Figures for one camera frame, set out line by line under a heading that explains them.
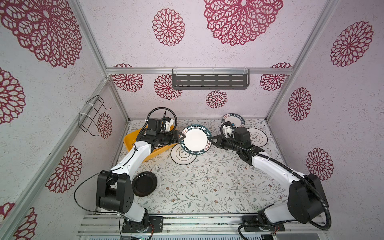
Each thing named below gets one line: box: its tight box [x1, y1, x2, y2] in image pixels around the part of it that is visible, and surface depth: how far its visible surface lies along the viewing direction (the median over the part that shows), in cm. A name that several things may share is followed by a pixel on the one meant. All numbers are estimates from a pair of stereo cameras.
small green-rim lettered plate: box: [222, 113, 245, 128], surface depth 123 cm
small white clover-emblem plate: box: [247, 127, 268, 147], surface depth 111 cm
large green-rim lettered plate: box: [180, 124, 212, 156], surface depth 83 cm
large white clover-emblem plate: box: [170, 143, 197, 165], surface depth 99 cm
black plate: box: [131, 171, 158, 197], surface depth 88 cm
